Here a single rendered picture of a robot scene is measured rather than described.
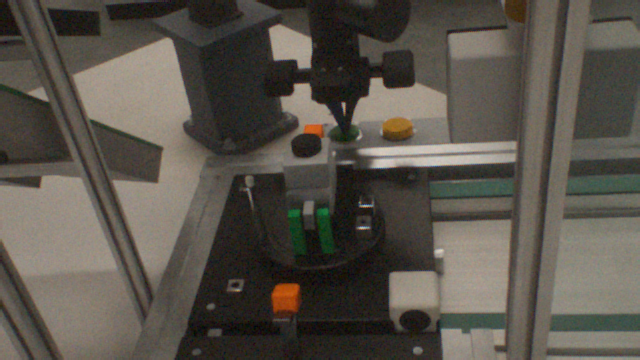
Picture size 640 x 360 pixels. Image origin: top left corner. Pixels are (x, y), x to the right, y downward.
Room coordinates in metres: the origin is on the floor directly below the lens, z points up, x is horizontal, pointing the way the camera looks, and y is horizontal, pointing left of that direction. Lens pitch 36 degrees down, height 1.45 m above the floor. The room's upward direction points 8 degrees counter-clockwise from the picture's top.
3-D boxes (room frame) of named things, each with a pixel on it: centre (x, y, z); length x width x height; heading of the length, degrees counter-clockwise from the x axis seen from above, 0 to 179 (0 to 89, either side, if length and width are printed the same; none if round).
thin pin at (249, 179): (0.53, 0.06, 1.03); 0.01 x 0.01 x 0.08; 80
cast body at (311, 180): (0.54, 0.01, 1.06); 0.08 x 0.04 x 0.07; 170
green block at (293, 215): (0.51, 0.03, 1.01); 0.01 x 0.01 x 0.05; 80
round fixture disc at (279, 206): (0.55, 0.00, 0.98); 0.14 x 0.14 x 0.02
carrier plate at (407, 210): (0.55, 0.00, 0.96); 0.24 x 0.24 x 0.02; 80
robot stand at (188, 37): (0.99, 0.11, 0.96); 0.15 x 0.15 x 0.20; 34
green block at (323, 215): (0.51, 0.00, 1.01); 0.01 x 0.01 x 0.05; 80
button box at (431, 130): (0.75, -0.12, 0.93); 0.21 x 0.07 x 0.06; 80
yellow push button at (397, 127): (0.75, -0.12, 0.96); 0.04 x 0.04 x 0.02
